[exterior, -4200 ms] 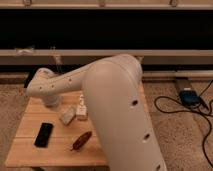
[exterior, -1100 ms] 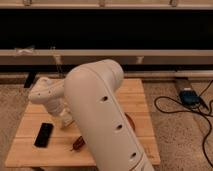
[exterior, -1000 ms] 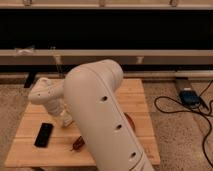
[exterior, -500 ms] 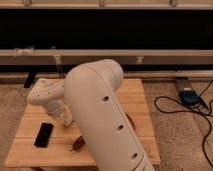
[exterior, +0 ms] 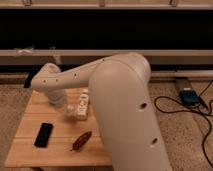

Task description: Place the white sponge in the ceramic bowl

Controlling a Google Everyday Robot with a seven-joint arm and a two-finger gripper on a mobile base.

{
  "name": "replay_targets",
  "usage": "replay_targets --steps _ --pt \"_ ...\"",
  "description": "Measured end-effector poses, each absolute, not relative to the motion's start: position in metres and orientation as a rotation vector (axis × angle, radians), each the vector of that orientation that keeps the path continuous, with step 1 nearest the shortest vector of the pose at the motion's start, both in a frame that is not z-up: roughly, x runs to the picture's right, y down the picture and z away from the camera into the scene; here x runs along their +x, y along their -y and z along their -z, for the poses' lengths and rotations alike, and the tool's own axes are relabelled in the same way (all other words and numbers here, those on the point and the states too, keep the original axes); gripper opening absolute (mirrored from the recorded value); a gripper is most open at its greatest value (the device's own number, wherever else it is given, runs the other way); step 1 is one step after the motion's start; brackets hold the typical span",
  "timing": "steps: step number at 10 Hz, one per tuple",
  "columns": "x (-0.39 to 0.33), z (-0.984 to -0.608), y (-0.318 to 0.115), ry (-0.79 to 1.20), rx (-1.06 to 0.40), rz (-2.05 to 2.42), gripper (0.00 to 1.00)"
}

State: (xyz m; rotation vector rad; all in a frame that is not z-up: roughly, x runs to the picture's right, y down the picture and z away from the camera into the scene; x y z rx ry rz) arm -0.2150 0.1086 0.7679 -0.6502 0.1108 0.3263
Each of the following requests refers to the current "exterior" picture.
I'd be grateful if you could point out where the long metal rail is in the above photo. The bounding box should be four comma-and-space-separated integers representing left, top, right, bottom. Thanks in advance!
0, 50, 213, 65

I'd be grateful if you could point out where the black cable on floor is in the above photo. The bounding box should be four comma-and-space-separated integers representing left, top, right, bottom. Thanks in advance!
153, 79, 213, 164

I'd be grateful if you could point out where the wooden table board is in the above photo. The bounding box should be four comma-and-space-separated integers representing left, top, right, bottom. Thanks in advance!
5, 91, 111, 167

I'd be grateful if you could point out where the white sponge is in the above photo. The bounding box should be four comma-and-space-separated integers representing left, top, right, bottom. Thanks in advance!
64, 105, 77, 119

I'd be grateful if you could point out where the white bottle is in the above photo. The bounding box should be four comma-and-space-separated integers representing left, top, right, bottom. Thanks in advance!
76, 89, 89, 120

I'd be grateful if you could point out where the blue device on floor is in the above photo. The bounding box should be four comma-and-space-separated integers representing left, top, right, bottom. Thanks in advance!
179, 90, 200, 106

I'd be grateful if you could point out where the black rectangular remote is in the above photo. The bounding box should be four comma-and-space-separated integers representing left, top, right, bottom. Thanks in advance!
34, 123, 53, 148

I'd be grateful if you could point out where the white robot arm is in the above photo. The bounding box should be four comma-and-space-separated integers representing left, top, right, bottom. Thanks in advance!
31, 53, 172, 171

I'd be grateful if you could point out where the dried red chili pepper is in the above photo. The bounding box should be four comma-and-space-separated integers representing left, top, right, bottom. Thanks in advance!
72, 131, 92, 151

